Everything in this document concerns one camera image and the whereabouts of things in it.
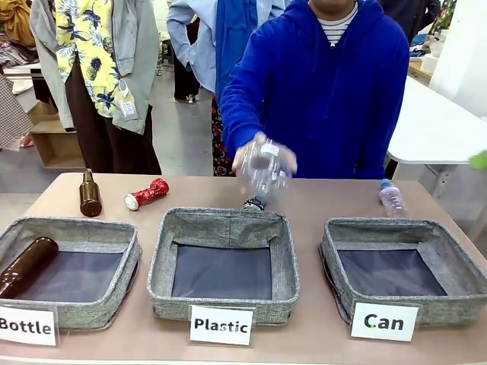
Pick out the small pink plastic bottle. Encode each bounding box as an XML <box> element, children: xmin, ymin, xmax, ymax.
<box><xmin>377</xmin><ymin>178</ymin><xmax>407</xmax><ymax>218</ymax></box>

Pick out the large clear plastic bottle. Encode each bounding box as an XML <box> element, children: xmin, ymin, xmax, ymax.
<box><xmin>235</xmin><ymin>136</ymin><xmax>298</xmax><ymax>197</ymax></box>

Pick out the crushed black can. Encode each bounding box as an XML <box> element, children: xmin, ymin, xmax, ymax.
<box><xmin>242</xmin><ymin>195</ymin><xmax>267</xmax><ymax>212</ymax></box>

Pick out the crushed red can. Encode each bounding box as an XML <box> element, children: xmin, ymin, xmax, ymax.
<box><xmin>124</xmin><ymin>177</ymin><xmax>170</xmax><ymax>211</ymax></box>

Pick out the small brown glass bottle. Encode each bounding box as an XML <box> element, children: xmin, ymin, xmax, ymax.
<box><xmin>78</xmin><ymin>169</ymin><xmax>103</xmax><ymax>218</ymax></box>

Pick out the person's right forearm blue sleeve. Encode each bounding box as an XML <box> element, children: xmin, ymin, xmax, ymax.
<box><xmin>220</xmin><ymin>81</ymin><xmax>269</xmax><ymax>151</ymax></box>

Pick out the grey fabric basket can label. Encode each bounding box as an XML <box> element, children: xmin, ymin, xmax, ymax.
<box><xmin>319</xmin><ymin>217</ymin><xmax>487</xmax><ymax>327</ymax></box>

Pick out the white sign reading Can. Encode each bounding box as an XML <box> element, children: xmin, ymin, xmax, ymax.
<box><xmin>349</xmin><ymin>300</ymin><xmax>419</xmax><ymax>343</ymax></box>

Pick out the grey fabric basket plastic label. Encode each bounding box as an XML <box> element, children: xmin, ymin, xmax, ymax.
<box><xmin>147</xmin><ymin>207</ymin><xmax>301</xmax><ymax>327</ymax></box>

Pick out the grey fabric basket bottle label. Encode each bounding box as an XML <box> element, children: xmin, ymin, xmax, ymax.
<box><xmin>0</xmin><ymin>216</ymin><xmax>143</xmax><ymax>331</ymax></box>

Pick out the person's right hand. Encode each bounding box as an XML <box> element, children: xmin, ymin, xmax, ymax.
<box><xmin>231</xmin><ymin>131</ymin><xmax>275</xmax><ymax>182</ymax></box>

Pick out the white table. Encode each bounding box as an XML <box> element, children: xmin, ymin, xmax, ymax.
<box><xmin>386</xmin><ymin>75</ymin><xmax>487</xmax><ymax>167</ymax></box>

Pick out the person in dark clothes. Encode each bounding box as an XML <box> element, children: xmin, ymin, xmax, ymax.
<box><xmin>380</xmin><ymin>0</ymin><xmax>442</xmax><ymax>43</ymax></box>

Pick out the person in blue hoodie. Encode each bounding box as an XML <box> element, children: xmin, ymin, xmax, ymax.
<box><xmin>219</xmin><ymin>0</ymin><xmax>411</xmax><ymax>180</ymax></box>

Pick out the person in floral skirt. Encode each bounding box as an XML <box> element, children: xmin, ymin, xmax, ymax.
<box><xmin>210</xmin><ymin>0</ymin><xmax>263</xmax><ymax>178</ymax></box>

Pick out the person in light blue shirt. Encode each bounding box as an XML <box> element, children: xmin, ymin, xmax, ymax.
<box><xmin>166</xmin><ymin>0</ymin><xmax>286</xmax><ymax>103</ymax></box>

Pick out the white sign reading Plastic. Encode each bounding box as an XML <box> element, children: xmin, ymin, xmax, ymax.
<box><xmin>189</xmin><ymin>304</ymin><xmax>255</xmax><ymax>347</ymax></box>

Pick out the white paper tag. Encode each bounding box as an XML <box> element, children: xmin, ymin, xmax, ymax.
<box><xmin>118</xmin><ymin>97</ymin><xmax>138</xmax><ymax>121</ymax></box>

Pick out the person in yellow floral shirt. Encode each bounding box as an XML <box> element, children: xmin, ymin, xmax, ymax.
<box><xmin>29</xmin><ymin>0</ymin><xmax>163</xmax><ymax>176</ymax></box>

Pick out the wooden shelf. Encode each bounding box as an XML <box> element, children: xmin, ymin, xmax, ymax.
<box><xmin>28</xmin><ymin>100</ymin><xmax>87</xmax><ymax>170</ymax></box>

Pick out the large brown glass bottle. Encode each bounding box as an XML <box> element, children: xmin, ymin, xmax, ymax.
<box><xmin>0</xmin><ymin>236</ymin><xmax>60</xmax><ymax>300</ymax></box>

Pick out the checked fabric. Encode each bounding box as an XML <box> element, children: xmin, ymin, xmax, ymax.
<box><xmin>0</xmin><ymin>74</ymin><xmax>35</xmax><ymax>150</ymax></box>

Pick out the white sign reading Bottle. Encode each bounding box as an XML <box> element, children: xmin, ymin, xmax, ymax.
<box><xmin>0</xmin><ymin>306</ymin><xmax>60</xmax><ymax>347</ymax></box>

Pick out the pile of clothes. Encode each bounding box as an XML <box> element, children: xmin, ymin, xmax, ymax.
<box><xmin>0</xmin><ymin>0</ymin><xmax>39</xmax><ymax>69</ymax></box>

